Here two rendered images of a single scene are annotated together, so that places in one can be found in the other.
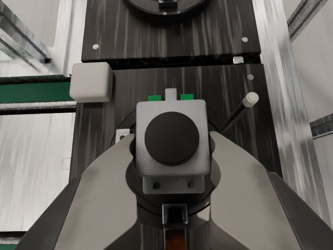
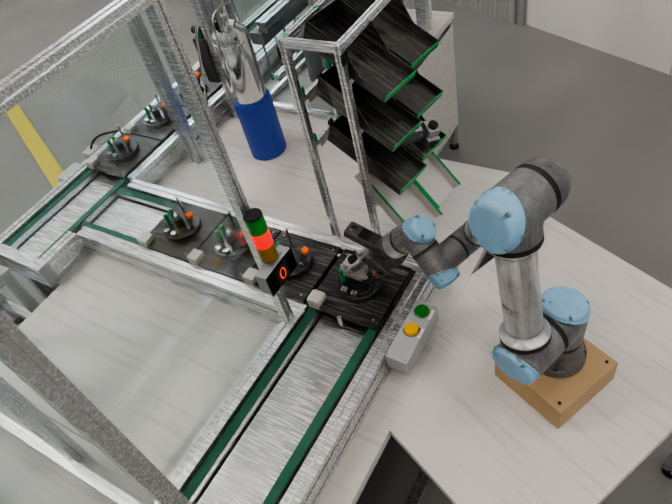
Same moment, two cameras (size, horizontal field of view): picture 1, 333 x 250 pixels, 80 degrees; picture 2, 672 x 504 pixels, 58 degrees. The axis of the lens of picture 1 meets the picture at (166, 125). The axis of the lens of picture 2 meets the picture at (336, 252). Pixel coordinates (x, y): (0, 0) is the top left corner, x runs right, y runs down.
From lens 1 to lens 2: 1.67 m
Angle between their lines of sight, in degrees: 37
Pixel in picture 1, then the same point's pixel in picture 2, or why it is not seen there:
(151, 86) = (329, 282)
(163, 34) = (312, 272)
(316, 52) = not seen: hidden behind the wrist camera
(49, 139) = (322, 336)
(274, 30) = (334, 240)
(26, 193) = (339, 351)
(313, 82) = not seen: hidden behind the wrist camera
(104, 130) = (336, 301)
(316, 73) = not seen: hidden behind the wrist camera
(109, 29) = (296, 288)
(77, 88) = (317, 299)
